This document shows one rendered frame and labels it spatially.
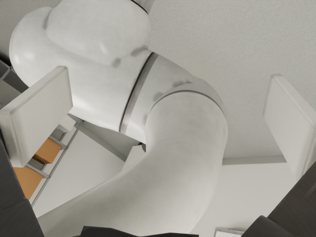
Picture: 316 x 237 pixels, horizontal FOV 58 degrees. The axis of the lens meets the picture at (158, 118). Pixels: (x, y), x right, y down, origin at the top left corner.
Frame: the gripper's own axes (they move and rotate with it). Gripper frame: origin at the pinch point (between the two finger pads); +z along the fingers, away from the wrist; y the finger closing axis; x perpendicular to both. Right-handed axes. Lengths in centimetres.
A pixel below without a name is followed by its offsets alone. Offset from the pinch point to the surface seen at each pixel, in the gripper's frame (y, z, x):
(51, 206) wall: -182, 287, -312
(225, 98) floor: 47, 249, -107
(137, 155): -56, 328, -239
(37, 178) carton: -181, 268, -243
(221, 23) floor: 30, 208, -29
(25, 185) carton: -191, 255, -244
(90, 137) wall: -146, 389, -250
